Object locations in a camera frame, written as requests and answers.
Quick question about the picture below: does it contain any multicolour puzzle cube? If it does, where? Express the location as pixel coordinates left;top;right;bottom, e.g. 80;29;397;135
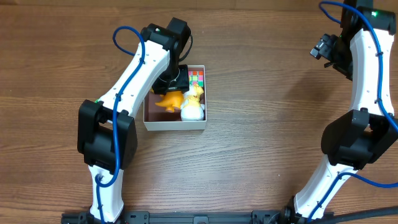
188;70;205;87

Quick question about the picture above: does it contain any orange dinosaur toy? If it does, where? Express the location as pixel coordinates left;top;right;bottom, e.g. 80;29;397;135
155;91;184;113

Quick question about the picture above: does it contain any white duck plush toy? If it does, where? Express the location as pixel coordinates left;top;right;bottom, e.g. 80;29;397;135
180;83;205;121

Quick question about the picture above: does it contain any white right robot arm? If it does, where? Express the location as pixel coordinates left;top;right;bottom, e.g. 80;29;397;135
271;1;397;223

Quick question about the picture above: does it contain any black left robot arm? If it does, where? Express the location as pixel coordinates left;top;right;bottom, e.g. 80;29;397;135
77;17;193;223

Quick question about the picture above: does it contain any white cardboard box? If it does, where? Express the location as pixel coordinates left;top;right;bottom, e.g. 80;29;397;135
143;65;207;131

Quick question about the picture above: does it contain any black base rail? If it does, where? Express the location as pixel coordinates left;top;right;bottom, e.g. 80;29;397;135
61;206;397;224

